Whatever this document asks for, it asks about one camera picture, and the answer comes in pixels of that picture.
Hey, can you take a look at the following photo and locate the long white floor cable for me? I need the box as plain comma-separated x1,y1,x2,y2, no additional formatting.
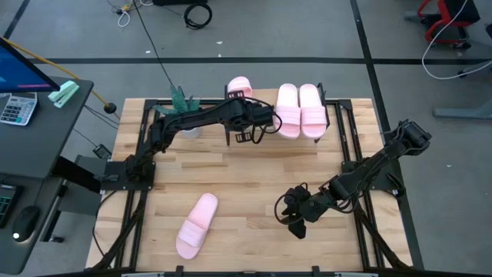
421,0,492,81

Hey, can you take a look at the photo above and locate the grey desk calculator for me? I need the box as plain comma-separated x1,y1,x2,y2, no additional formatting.
0,91,38,127

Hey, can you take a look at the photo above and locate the black keyboard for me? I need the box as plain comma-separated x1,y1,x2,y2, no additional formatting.
0,183,24,229

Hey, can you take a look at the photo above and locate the dark grey desk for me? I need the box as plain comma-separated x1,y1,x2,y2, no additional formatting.
0,76,95,276

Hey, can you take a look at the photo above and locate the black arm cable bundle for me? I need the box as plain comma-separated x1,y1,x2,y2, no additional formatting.
351,192,409,270
91,190,149,270

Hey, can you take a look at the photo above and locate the white plant pot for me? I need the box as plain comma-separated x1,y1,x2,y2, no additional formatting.
180,125,204,140

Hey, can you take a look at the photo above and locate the small white cable loop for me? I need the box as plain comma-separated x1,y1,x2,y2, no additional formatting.
116,9,131,28

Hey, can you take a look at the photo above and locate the grey table base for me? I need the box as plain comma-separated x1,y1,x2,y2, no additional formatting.
433,59,492,119

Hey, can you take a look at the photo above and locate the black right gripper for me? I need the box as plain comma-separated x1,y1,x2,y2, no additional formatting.
283,183,322,240

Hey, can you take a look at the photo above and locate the black box on floor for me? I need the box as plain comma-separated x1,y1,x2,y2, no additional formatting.
152,0,208,6

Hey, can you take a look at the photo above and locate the black computer mouse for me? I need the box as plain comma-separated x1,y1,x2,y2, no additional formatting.
11,205,42,243

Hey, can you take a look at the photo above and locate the small black box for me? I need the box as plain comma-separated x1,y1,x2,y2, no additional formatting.
91,143,113,160

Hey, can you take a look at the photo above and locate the pink rubber slide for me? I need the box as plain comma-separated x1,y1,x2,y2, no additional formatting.
175,192,219,260
298,83,328,140
226,75,254,99
273,83,302,140

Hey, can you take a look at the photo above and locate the black metal table frame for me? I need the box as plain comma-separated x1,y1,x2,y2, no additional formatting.
86,98,414,277

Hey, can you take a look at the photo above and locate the mint green stapler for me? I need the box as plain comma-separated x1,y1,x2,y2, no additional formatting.
47,80,81,109

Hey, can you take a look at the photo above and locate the green artificial plant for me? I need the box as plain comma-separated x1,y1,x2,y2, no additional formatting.
152,85,201,116

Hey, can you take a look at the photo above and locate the computer monitor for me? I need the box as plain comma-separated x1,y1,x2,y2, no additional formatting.
0,37,62,95

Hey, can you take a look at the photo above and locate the long black floor cable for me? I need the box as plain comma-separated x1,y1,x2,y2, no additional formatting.
131,0,177,90

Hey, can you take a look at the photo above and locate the yellow cable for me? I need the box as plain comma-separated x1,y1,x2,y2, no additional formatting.
0,37,111,107

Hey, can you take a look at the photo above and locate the wooden shelf with black legs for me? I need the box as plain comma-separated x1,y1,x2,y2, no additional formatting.
224,82,332,149

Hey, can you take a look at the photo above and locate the coiled black cable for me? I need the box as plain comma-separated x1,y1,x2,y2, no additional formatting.
183,2,214,31

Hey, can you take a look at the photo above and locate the red and black cart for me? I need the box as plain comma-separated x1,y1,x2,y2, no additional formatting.
417,0,481,50

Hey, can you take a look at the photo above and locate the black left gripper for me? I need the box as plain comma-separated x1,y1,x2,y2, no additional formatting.
228,90,277,144

